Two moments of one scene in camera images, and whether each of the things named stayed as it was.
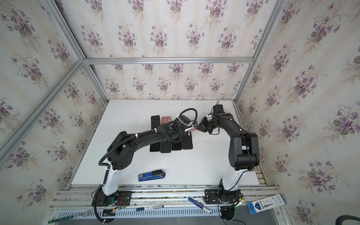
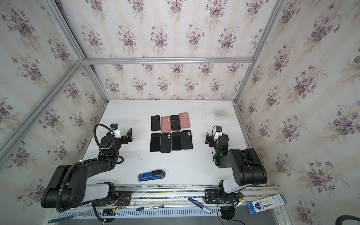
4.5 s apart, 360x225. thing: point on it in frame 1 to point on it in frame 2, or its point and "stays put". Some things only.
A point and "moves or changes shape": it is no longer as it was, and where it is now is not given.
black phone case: (165, 146) stays put
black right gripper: (205, 125) to (212, 138)
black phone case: (187, 143) stays put
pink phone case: (166, 119) stays put
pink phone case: (194, 129) moves or changes shape
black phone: (155, 147) stays put
